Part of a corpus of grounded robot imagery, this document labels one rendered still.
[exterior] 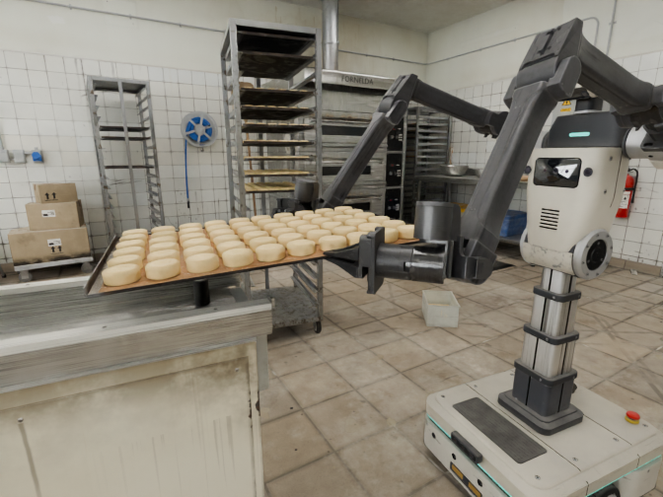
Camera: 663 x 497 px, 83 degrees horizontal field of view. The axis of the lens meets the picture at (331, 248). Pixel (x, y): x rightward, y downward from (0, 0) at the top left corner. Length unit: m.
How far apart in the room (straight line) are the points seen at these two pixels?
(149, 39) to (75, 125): 1.19
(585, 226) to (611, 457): 0.72
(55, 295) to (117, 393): 0.34
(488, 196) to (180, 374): 0.59
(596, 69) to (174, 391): 0.97
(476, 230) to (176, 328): 0.51
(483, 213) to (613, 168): 0.70
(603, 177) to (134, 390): 1.22
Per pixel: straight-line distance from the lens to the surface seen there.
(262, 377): 0.79
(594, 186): 1.28
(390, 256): 0.59
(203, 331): 0.68
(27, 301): 0.98
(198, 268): 0.61
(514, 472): 1.39
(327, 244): 0.66
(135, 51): 4.91
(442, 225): 0.58
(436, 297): 2.97
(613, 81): 0.99
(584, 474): 1.48
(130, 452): 0.77
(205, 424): 0.76
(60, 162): 4.80
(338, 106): 4.45
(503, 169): 0.70
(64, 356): 0.69
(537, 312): 1.45
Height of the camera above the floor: 1.16
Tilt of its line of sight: 14 degrees down
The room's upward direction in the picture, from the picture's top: straight up
